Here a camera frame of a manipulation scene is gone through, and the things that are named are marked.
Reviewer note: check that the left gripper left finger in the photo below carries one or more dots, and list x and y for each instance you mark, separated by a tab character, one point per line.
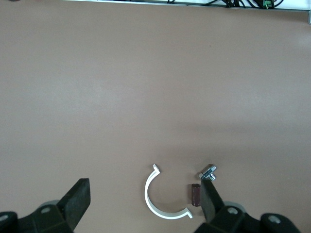
73	204

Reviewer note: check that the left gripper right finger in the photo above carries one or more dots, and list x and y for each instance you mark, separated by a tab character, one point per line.
209	201

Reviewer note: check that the metal tee fitting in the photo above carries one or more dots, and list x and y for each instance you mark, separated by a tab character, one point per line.
208	171

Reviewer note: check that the green terminal connector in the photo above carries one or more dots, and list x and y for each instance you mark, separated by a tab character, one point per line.
267	3

